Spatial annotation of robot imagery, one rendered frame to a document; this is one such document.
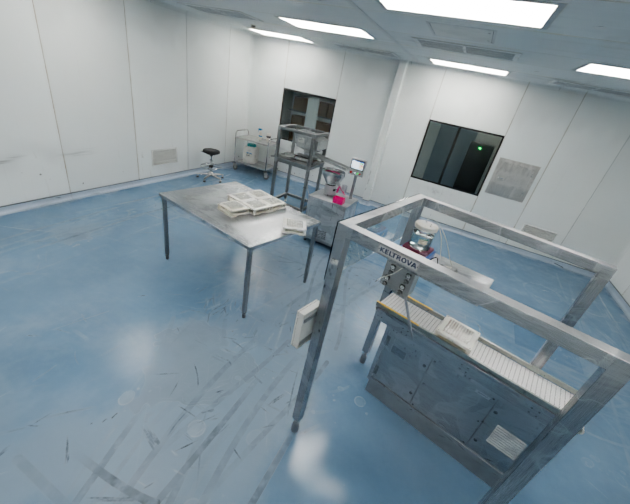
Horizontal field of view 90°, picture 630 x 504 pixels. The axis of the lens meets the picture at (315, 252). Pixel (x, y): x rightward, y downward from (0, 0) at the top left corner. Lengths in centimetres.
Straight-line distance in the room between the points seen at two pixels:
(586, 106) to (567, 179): 118
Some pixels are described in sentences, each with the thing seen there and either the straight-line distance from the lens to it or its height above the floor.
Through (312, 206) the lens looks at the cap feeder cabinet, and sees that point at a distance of 481.
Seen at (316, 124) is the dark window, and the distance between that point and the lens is 773.
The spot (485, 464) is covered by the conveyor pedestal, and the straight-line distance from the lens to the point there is 290.
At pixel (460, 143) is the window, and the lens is 702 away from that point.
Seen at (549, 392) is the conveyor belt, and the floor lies 89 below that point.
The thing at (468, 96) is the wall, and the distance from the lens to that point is 700.
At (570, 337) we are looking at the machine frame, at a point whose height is 169.
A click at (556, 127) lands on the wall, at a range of 711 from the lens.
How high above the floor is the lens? 228
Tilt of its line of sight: 28 degrees down
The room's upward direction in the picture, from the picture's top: 12 degrees clockwise
